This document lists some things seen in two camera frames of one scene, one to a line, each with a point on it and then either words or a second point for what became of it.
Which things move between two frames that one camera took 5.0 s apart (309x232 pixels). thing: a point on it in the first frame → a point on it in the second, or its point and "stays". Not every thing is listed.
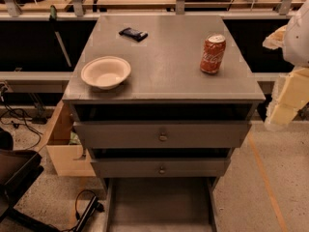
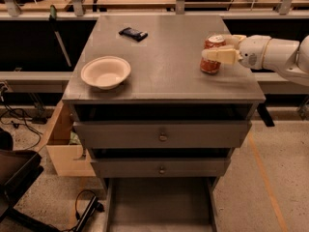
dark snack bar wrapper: x=134 y=34 stays
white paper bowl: x=105 y=72 stays
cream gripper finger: x=276 y=39 → x=233 y=41
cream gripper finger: x=291 y=95 → x=230 y=56
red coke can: x=212 y=52 stays
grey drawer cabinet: x=161 y=102 stays
